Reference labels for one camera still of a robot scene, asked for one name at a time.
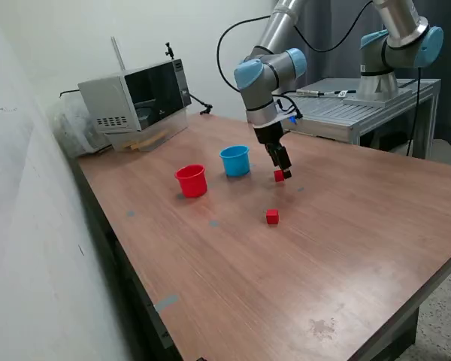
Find blue plastic cup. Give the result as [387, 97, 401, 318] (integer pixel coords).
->
[219, 144, 251, 177]

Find dark grey curtain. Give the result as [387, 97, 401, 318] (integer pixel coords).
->
[277, 0, 451, 155]

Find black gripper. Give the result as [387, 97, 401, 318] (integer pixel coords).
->
[253, 120, 293, 180]

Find long tape strip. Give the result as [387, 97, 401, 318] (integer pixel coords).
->
[153, 293, 180, 313]

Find crumpled clear plastic bag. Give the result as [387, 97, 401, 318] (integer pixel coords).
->
[47, 93, 114, 159]

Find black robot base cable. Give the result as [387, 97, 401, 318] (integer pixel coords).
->
[405, 65, 424, 157]

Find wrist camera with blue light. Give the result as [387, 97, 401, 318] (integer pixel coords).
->
[281, 108, 304, 126]

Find wooden stick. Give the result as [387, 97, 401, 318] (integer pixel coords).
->
[122, 130, 170, 152]

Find red plastic cup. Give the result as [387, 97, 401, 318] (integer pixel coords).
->
[174, 163, 208, 199]

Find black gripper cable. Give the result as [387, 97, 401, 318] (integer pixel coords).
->
[216, 0, 374, 95]

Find silver microwave oven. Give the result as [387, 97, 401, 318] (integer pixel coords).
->
[77, 58, 193, 133]

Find thin white rod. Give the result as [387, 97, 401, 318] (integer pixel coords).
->
[110, 35, 127, 72]

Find metal robot mounting table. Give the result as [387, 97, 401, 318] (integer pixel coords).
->
[246, 77, 441, 159]

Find metal connector with cable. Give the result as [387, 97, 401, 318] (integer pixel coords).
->
[295, 88, 358, 99]

